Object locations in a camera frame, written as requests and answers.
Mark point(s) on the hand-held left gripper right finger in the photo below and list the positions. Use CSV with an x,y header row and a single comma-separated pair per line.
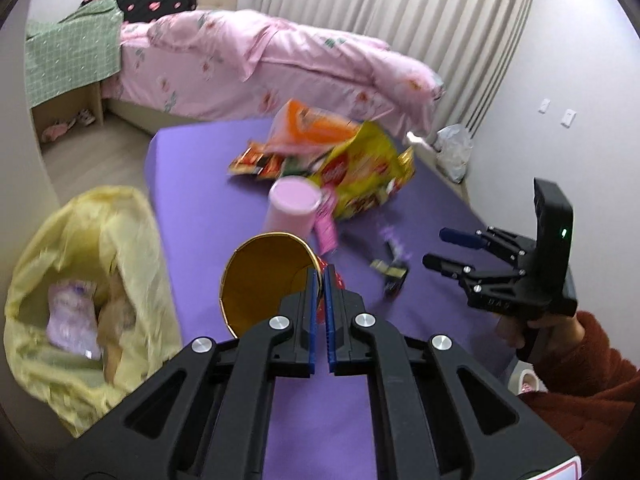
x,y
330,312

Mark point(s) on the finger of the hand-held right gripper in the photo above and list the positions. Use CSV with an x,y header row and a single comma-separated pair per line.
x,y
450,266
462,237

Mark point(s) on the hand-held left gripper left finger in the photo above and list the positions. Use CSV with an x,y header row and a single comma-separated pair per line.
x,y
314,312

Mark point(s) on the gold paper cup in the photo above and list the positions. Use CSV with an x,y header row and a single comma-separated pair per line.
x,y
260,280

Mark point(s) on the orange snack bag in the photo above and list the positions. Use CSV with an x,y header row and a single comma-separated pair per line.
x,y
305,125

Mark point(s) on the yellow plastic trash bag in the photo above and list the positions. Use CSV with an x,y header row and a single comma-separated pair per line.
x,y
65,225

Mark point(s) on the person's right forearm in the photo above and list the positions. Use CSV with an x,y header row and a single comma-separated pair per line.
x,y
590,380

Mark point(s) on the person's right hand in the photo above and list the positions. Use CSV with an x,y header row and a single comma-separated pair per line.
x,y
507,332

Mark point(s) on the small dark wrapper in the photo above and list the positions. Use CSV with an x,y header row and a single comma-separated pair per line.
x,y
392,275

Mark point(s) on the small purple wrapper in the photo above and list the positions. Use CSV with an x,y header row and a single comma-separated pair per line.
x,y
392,237

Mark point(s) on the small pink packet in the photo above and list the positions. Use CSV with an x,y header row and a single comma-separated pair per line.
x,y
326,230

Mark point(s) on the white plastic bag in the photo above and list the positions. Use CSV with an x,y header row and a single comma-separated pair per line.
x,y
455,150

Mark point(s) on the pink cup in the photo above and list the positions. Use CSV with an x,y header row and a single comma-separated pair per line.
x,y
290,205

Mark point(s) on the large yellow snack bag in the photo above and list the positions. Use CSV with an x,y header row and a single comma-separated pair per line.
x,y
360,170

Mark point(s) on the red snack packet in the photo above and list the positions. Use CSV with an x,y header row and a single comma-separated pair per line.
x,y
252,162

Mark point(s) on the purple table cover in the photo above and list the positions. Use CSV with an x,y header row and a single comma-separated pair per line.
x,y
210,180

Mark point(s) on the striped curtain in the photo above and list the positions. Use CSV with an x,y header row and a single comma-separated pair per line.
x,y
400,5

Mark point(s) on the purple packet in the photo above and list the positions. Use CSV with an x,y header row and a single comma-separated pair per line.
x,y
72,315

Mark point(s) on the pink floral duvet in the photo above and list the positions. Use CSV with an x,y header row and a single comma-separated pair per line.
x,y
280,55

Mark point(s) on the white sneaker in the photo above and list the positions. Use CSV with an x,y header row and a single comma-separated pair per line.
x,y
85,118

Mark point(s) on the wooden nightstand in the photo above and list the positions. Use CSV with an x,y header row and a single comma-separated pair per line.
x,y
95,102

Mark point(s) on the pink slipper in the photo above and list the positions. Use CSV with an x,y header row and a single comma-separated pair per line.
x,y
56,132

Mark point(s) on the green checked cloth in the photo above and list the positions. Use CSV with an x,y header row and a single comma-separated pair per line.
x,y
70,50

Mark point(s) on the white wall outlet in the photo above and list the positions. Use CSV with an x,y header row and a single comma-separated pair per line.
x,y
544,105
568,117

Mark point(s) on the beige bed frame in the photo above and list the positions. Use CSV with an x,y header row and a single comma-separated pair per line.
x,y
135,115

